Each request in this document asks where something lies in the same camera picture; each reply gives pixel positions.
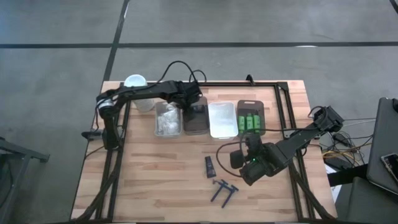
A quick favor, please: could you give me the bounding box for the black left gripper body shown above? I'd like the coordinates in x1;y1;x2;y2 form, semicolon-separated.
175;81;203;109

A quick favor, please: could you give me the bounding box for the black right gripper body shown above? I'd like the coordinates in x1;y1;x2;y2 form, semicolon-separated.
240;142;289;187

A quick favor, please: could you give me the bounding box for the clear bag of white items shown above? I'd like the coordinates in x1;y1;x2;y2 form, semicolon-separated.
160;103;182;124
156;119;182;136

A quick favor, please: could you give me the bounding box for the dark blue travel tube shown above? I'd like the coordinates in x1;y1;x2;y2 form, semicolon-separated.
204;156;217;179

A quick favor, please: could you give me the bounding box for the clear beige plastic bin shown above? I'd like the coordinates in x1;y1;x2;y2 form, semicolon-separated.
154;100;183;139

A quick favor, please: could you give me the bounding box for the white plastic bin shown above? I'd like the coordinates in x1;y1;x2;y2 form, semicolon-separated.
208;101;239;140

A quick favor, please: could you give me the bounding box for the dark grey plastic bin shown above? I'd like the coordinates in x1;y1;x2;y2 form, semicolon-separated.
236;99;266;137

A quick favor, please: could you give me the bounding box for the blue disposable razor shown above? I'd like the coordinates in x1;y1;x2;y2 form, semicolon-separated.
210;178;230;203
221;183;240;209

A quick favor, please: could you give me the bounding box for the white plastic cup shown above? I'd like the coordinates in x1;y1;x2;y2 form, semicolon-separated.
123;73;155;113

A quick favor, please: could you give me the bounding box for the grey chair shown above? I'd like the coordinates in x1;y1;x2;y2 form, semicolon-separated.
335;176;398;224

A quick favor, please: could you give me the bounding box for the grey laptop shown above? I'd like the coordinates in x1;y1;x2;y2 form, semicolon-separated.
366;96;398;196

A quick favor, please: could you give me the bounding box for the smartphone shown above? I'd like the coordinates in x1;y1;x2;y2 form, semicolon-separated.
380;152;398;184

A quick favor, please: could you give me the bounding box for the dark metal cart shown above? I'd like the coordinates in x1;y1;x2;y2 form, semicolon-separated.
0;136;51;224

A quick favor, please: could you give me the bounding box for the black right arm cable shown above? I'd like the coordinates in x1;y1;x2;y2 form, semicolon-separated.
215;141;250;179

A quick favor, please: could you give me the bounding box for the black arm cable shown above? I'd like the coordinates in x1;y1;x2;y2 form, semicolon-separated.
215;141;250;179
159;60;208;91

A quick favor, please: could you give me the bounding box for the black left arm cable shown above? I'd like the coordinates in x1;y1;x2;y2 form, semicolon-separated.
159;60;208;91

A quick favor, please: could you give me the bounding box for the tangle of floor cables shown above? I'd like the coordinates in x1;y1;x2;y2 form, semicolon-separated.
321;117;377;163

